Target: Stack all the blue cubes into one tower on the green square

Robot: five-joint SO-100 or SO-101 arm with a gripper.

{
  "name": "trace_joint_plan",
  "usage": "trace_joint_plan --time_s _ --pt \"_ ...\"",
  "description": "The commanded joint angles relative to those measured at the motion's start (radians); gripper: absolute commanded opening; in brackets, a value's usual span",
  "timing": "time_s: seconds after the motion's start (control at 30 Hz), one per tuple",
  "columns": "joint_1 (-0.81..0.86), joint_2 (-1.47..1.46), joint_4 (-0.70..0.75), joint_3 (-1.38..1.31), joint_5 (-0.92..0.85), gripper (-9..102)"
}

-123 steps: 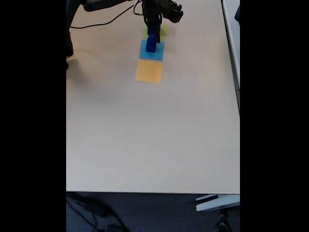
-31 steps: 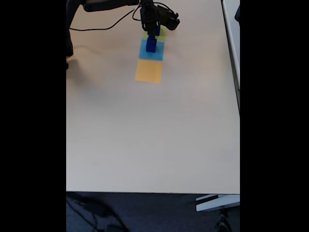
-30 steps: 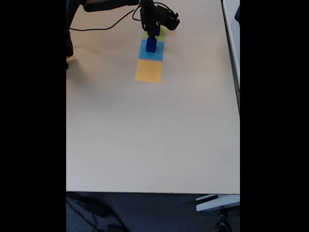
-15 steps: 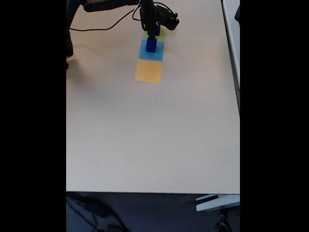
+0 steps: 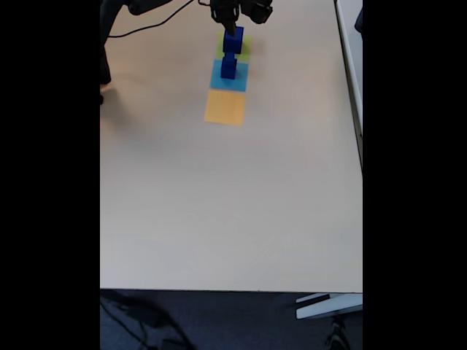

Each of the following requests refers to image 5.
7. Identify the large blue cube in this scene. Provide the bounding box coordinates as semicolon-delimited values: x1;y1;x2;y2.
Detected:
223;26;244;55

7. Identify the medium blue cube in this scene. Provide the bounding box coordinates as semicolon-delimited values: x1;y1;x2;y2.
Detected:
220;61;238;80

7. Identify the green paper square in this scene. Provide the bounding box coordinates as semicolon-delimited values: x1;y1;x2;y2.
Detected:
215;31;252;61

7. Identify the light blue paper square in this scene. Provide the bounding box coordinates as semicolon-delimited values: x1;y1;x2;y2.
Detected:
209;58;250;92

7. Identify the orange paper square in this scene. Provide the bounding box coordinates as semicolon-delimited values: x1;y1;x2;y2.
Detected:
204;90;246;128

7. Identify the white adjacent table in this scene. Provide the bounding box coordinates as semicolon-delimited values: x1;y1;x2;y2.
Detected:
334;0;363;168

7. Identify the white table foot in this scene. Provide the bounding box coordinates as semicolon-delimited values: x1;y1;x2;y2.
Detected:
295;292;363;320

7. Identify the black camera box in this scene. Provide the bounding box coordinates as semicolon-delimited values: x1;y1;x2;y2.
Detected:
240;0;274;26

